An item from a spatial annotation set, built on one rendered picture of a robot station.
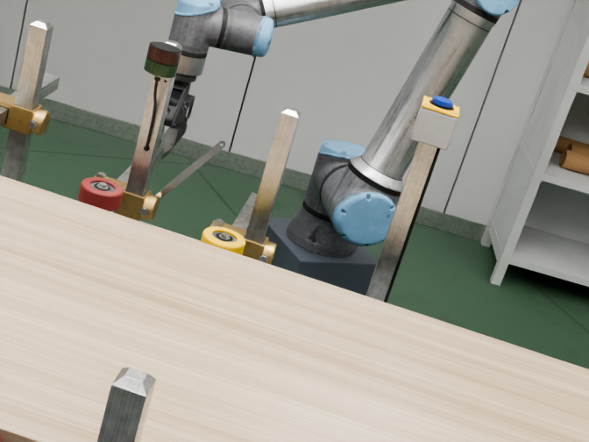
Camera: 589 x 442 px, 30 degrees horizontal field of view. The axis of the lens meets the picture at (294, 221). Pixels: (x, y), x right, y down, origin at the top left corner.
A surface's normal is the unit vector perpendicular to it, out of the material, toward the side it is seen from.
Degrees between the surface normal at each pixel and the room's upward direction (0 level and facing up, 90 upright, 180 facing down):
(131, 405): 90
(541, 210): 90
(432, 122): 90
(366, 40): 90
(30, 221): 0
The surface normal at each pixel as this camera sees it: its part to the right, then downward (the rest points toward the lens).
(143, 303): 0.27, -0.89
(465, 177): -0.06, 0.37
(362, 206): 0.17, 0.50
